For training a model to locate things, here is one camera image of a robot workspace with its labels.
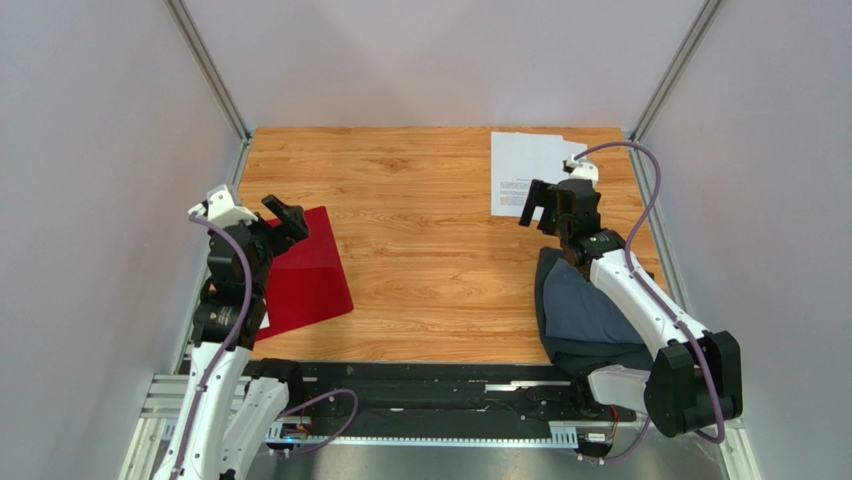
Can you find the top white printed paper sheet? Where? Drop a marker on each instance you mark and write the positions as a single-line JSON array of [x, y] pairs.
[[516, 160]]

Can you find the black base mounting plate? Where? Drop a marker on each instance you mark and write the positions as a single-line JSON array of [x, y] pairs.
[[448, 386]]

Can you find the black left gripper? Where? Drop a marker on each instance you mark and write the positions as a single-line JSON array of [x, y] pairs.
[[291, 227]]

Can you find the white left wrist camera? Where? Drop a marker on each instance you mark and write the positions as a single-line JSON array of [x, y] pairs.
[[223, 208]]

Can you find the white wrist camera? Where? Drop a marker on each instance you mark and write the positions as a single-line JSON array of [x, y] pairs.
[[223, 208], [581, 169]]

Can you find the dark blue folded cloth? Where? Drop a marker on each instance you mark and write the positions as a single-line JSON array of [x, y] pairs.
[[580, 328]]

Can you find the right aluminium corner post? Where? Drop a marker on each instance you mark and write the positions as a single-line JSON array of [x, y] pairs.
[[700, 26]]

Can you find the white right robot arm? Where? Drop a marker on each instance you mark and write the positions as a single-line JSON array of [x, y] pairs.
[[695, 382]]

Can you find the left aluminium corner post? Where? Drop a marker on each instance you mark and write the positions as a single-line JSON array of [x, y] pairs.
[[194, 39]]

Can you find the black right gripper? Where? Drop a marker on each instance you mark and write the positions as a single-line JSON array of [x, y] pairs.
[[551, 205]]

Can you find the lower white paper sheet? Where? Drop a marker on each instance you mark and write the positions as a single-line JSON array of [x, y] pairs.
[[578, 150]]

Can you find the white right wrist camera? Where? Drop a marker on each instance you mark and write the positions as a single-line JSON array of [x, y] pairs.
[[581, 169]]

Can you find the aluminium frame rail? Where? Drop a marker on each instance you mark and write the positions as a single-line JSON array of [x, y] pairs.
[[485, 427]]

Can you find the aluminium corner post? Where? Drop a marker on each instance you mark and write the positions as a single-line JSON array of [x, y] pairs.
[[194, 39], [700, 26]]

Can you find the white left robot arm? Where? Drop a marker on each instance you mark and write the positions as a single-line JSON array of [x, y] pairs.
[[212, 440]]

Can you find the red plastic folder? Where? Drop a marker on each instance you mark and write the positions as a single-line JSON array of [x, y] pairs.
[[307, 284]]

